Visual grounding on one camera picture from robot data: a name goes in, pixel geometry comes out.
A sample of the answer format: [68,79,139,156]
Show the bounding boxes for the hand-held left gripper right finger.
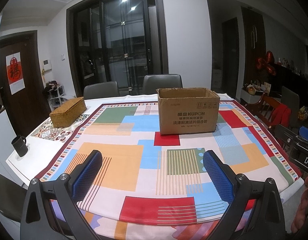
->
[203,150,287,240]

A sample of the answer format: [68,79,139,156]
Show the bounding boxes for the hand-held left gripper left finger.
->
[19,150,102,240]

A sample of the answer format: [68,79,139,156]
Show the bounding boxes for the brown cardboard box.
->
[157,87,221,135]

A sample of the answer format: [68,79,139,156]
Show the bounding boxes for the person's right hand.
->
[293,176,308,232]

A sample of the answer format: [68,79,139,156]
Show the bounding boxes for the yellow flower bouquet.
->
[297,106,308,120]

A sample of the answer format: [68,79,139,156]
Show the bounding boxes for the red cloth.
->
[269,104,292,128]

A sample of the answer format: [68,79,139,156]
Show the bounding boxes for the colourful patchwork tablecloth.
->
[35,97,302,240]

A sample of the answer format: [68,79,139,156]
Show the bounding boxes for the grey dining chair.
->
[143,74,183,95]
[83,81,120,100]
[0,171,28,224]
[280,86,300,130]

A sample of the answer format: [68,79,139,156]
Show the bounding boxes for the wooden chair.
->
[245,92,284,130]

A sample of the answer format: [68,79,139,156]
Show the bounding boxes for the patterned floral table mat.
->
[30,105,92,143]

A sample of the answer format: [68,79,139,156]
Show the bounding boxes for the dark sideboard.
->
[271,62,308,110]

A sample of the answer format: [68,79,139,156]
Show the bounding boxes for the white side table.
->
[240,86,282,108]

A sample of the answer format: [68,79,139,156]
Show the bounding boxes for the woven wicker basket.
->
[50,97,87,128]

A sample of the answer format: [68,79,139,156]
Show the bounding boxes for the black mug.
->
[11,135,28,157]

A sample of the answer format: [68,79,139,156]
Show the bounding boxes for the dark tall cabinet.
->
[241,6,266,90]

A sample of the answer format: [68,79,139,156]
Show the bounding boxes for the red foil balloons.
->
[256,51,277,77]

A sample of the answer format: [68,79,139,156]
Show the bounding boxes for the white shoe rack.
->
[43,80,66,109]

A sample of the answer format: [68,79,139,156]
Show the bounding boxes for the dark wooden door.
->
[0,30,50,138]

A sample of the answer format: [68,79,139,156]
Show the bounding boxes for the red and white door poster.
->
[5,52,26,95]

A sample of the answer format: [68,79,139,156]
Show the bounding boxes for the dark glass sliding door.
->
[67,0,168,98]

